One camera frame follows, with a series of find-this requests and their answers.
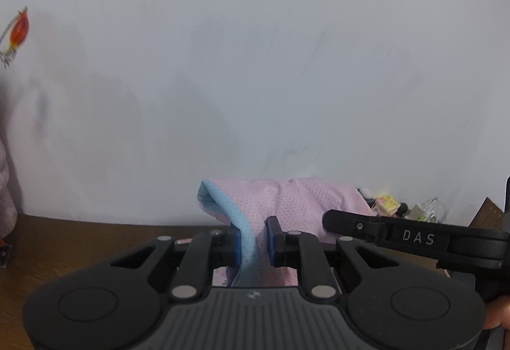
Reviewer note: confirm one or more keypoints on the brown cardboard box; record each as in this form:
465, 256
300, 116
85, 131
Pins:
486, 212

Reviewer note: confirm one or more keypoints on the pink blue mesh shirt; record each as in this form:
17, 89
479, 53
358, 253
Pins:
303, 202

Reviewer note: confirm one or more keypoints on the yellow pink toy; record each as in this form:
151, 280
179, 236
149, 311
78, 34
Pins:
385, 204

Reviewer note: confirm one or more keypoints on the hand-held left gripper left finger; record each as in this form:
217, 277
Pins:
238, 251

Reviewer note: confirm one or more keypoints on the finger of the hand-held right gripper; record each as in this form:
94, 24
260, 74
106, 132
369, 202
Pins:
350, 224

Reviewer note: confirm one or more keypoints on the fuzzy purple vase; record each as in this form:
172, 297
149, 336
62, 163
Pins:
6, 194

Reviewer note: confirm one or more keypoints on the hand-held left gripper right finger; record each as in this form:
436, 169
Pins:
271, 243

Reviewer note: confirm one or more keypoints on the black box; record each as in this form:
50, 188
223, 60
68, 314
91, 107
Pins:
402, 209

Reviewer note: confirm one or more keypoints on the green bottle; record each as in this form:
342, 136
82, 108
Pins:
426, 212

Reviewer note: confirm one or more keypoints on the person's right hand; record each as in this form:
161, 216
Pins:
499, 312

